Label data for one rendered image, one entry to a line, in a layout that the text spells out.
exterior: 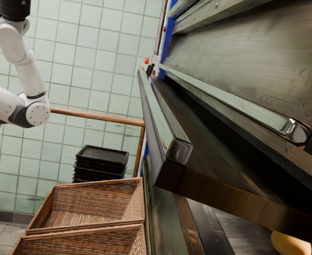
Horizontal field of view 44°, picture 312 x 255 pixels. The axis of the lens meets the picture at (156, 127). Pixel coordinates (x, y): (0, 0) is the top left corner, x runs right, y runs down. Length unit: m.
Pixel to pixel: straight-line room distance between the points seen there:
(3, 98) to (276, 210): 1.01
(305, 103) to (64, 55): 2.73
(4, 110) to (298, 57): 0.95
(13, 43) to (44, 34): 1.88
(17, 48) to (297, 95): 0.92
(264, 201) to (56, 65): 2.78
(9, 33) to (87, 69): 1.87
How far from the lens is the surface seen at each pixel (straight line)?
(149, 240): 1.25
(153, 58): 2.65
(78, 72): 3.03
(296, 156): 0.43
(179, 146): 0.32
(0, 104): 1.24
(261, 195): 0.35
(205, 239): 0.79
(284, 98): 0.44
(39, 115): 1.28
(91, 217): 2.22
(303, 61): 0.45
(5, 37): 1.20
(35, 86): 1.27
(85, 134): 3.09
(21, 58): 1.21
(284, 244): 0.79
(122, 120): 1.78
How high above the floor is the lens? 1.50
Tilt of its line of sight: 10 degrees down
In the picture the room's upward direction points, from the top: 10 degrees clockwise
